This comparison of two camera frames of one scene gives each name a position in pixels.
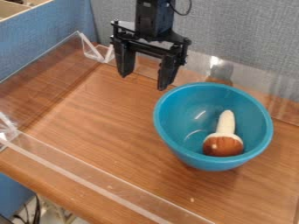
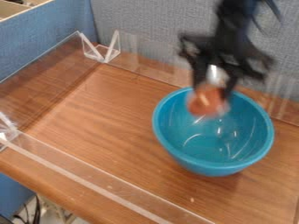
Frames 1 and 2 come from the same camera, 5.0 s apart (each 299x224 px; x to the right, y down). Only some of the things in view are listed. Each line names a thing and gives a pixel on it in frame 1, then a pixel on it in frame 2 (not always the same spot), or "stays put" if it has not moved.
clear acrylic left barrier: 32,88 stays put
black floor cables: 26,213 stays put
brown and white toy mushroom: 225,143 → 209,99
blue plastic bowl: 187,116 stays put
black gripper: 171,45 → 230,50
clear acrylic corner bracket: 102,52 stays put
